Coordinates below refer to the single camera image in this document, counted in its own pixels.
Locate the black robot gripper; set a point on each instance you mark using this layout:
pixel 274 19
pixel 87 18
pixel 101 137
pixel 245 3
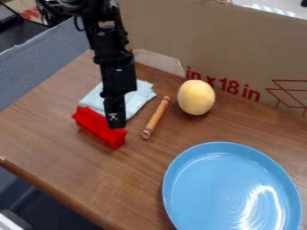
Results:
pixel 119 81

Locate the light blue cloth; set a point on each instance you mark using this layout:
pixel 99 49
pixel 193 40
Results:
pixel 135 99

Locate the red plastic block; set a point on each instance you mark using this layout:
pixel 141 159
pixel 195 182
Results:
pixel 94 123

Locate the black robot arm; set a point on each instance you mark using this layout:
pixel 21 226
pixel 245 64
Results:
pixel 109 39

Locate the orange crayon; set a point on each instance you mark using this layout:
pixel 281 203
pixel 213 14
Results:
pixel 155 118

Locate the yellow potato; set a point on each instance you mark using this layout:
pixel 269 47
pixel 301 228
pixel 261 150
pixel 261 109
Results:
pixel 195 97

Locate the grey fabric panel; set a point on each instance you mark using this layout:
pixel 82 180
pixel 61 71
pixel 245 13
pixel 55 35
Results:
pixel 34 52

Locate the blue round plate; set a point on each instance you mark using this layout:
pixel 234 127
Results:
pixel 225 186

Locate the brown cardboard box wall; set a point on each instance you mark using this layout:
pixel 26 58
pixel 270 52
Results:
pixel 246 51

